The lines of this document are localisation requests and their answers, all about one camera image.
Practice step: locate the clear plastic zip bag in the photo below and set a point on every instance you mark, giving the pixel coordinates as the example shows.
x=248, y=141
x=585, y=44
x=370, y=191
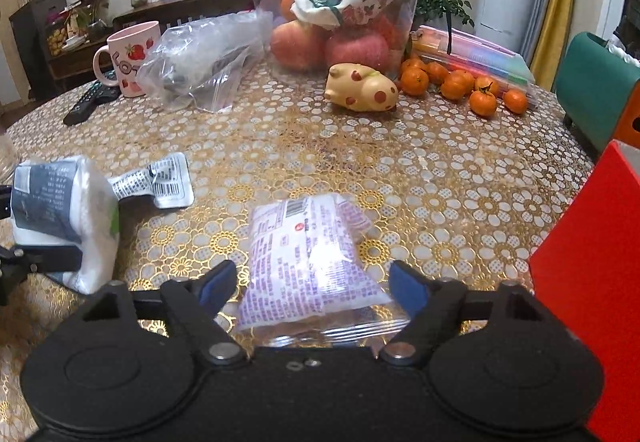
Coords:
x=203, y=62

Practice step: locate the wooden tv cabinet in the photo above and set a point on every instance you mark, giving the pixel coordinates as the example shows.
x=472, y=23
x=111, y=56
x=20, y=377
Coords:
x=168, y=13

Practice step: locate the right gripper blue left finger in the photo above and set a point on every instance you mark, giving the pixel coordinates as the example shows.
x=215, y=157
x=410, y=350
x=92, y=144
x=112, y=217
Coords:
x=215, y=288

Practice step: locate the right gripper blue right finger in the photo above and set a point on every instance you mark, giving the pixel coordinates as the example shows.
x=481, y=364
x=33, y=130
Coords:
x=409, y=288

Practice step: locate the green orange tissue box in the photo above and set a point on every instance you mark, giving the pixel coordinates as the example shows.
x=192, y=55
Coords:
x=599, y=92

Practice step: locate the pastel pen case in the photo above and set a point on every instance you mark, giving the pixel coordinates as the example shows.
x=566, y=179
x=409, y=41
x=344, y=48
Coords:
x=464, y=51

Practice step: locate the purple white snack pack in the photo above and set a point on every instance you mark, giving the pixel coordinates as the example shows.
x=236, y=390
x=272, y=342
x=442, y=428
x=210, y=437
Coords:
x=305, y=273

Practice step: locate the yellow spotted pig toy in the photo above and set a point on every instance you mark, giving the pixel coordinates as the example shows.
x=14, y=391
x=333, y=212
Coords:
x=360, y=88

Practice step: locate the pink strawberry mug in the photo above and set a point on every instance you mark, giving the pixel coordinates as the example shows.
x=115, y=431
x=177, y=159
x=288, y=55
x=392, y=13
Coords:
x=128, y=49

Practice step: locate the white tissue pack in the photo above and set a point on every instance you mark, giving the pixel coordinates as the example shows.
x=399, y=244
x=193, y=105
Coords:
x=68, y=202

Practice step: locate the yellow curtain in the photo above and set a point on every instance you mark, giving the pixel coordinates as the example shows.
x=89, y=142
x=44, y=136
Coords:
x=551, y=42

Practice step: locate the black remote control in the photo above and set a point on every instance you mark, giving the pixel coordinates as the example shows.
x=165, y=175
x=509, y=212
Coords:
x=98, y=94

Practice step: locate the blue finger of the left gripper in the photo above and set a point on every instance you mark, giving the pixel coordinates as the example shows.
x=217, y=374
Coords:
x=49, y=259
x=5, y=201

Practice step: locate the red cardboard box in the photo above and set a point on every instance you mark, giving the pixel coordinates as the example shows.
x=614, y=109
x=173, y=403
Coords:
x=586, y=271

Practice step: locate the clear fruit bowl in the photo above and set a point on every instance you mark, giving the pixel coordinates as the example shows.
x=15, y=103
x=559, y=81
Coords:
x=309, y=36

